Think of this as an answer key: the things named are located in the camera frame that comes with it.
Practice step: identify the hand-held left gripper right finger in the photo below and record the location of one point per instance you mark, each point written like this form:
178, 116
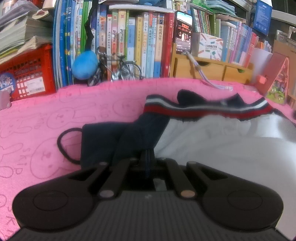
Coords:
171, 169

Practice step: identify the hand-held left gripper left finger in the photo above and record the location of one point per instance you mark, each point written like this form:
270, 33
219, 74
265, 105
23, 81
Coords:
129, 166

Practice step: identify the navy and white jacket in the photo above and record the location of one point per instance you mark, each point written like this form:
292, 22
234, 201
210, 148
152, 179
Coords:
219, 143

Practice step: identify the miniature bicycle model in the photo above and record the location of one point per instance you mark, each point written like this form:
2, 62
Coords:
129, 71

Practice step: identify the wooden drawer organizer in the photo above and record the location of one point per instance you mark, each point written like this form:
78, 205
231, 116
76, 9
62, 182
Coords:
208, 69

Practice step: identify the blue plush ball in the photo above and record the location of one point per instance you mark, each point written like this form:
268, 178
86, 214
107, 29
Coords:
84, 64

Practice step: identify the row of children's storybooks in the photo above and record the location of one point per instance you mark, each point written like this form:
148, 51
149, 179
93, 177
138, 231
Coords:
138, 41

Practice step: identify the white box with colourful print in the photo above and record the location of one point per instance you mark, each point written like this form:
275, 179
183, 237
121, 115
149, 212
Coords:
210, 47

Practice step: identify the triangular pink toy house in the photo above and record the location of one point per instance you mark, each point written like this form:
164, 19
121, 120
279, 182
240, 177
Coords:
277, 85

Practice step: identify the smartphone with lit screen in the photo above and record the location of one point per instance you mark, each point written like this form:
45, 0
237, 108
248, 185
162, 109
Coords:
183, 32

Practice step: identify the large red plastic basket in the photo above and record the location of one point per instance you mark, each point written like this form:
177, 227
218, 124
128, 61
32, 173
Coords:
32, 69

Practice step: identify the row of pastel spine books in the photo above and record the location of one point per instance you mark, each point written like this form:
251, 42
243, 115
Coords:
240, 44

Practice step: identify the row of thin green-shelf books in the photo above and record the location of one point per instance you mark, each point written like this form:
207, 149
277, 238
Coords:
203, 20

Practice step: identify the stack of teal folders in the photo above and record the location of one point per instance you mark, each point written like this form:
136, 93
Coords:
219, 7

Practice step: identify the stack of paper booklets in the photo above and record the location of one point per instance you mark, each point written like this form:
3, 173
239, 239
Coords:
23, 30

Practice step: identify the white router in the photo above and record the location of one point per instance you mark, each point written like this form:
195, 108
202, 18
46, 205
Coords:
286, 34

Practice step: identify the blue cardboard box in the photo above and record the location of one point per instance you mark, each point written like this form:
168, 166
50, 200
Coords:
262, 16

